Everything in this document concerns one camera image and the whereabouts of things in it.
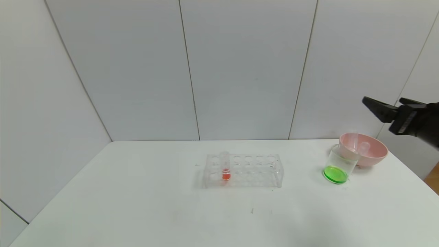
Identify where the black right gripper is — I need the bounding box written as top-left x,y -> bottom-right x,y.
362,96 -> 439,148

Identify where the clear glass beaker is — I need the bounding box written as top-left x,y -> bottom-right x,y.
322,144 -> 359,185

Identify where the clear plastic test tube rack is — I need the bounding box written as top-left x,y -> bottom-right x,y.
202,153 -> 284,188

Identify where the test tube with red pigment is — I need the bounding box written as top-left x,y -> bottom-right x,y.
220,151 -> 231,181

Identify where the pink bowl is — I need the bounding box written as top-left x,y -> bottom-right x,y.
338,133 -> 389,167

